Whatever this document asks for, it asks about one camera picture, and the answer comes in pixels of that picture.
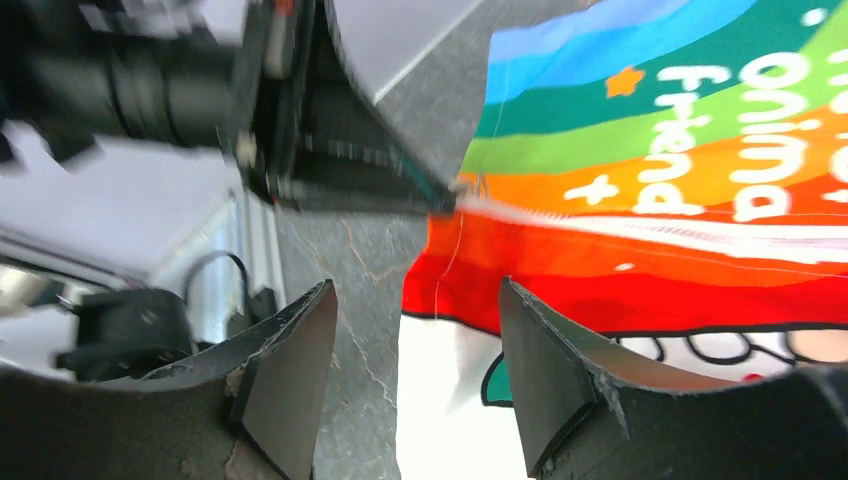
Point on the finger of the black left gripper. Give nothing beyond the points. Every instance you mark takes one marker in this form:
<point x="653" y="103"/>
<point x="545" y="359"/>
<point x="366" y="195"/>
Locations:
<point x="348" y="157"/>

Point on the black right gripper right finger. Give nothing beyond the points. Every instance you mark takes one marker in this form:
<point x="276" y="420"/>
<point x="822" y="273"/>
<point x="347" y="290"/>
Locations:
<point x="588" y="408"/>

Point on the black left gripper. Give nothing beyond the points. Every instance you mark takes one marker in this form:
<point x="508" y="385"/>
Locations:
<point x="72" y="83"/>

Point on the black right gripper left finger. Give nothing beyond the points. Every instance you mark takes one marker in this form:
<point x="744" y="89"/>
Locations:
<point x="246" y="408"/>

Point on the rainbow cartoon zip jacket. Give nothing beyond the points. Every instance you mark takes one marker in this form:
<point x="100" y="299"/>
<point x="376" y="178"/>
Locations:
<point x="670" y="175"/>

